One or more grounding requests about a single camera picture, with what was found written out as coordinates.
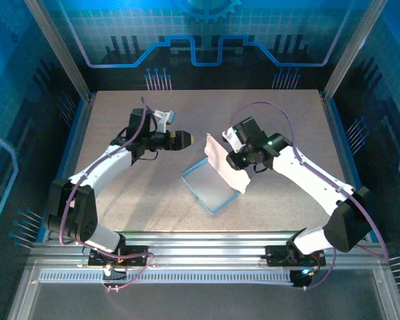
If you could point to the light blue cloth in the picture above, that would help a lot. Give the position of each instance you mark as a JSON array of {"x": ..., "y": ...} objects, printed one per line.
[{"x": 210, "y": 186}]

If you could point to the aluminium upright post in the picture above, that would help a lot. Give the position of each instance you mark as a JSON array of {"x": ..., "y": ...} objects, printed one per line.
[
  {"x": 353, "y": 50},
  {"x": 58, "y": 50}
]

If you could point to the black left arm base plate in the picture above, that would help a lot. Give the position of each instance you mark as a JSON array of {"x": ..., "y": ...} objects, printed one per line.
[{"x": 138, "y": 251}]

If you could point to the blue-trimmed aluminium side rail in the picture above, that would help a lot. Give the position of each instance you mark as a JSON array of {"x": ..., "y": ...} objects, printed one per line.
[{"x": 74, "y": 150}]

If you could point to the aluminium frame rail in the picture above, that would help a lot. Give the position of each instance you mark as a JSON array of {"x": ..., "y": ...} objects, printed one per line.
[{"x": 203, "y": 246}]

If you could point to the black controller with green light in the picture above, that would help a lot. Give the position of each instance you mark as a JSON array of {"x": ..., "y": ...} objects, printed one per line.
[{"x": 300, "y": 281}]

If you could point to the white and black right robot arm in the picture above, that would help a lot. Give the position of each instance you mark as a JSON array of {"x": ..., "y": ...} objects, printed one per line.
[{"x": 306, "y": 176}]

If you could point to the small white connector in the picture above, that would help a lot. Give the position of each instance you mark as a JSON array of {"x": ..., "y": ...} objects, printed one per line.
[{"x": 108, "y": 271}]

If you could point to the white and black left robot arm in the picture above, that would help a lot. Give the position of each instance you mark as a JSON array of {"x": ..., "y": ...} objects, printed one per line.
[{"x": 100, "y": 170}]

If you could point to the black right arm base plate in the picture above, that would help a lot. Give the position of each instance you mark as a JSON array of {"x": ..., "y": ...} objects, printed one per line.
[{"x": 275, "y": 255}]

